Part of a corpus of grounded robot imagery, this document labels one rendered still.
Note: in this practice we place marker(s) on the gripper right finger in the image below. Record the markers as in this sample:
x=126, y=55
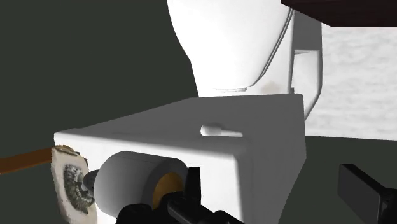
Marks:
x=359, y=189

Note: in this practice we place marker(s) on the white toilet paper roll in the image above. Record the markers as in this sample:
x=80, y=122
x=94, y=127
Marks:
x=124, y=180

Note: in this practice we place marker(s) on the white plate with dark pattern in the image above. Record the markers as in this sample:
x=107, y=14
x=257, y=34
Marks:
x=60, y=173

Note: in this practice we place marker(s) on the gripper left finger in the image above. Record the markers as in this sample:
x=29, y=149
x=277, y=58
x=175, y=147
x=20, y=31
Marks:
x=193, y=186

